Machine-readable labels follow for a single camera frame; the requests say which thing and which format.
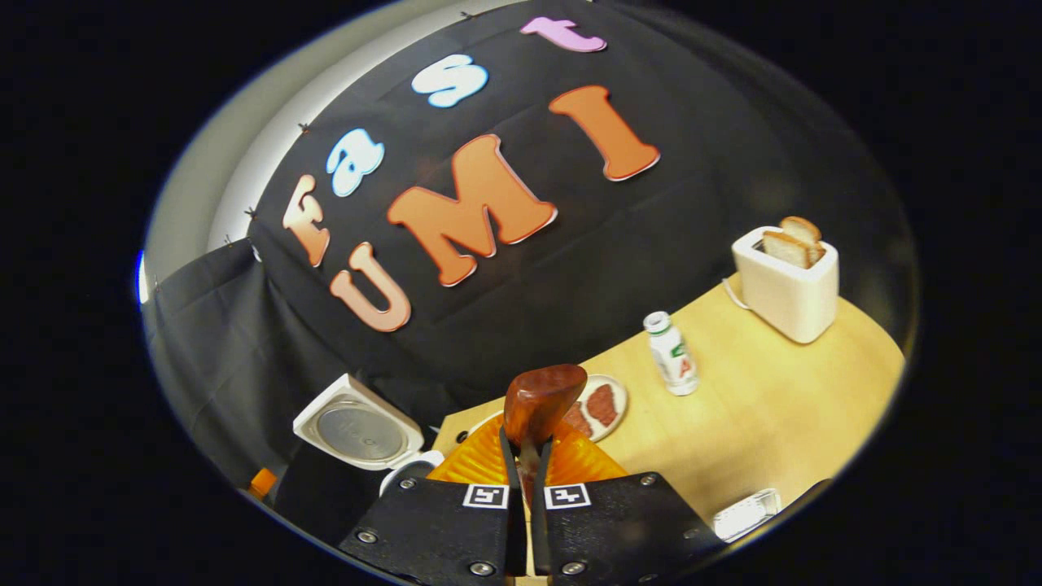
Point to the small white drink bottle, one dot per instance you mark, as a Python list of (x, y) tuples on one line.
[(676, 362)]

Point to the brown wooden spoon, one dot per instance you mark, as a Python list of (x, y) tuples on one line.
[(541, 399)]

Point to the round white plate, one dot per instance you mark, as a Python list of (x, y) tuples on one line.
[(616, 389)]

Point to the white rice cooker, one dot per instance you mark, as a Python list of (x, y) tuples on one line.
[(358, 431)]

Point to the red meat piece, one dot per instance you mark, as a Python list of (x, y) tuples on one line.
[(602, 404), (578, 419)]

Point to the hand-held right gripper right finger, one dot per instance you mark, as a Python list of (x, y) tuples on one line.
[(627, 529)]

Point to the clear chopstick holder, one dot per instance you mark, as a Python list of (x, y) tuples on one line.
[(745, 517)]

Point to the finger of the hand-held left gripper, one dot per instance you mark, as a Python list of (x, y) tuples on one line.
[(262, 482)]

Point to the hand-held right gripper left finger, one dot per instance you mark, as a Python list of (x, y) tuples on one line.
[(440, 529)]

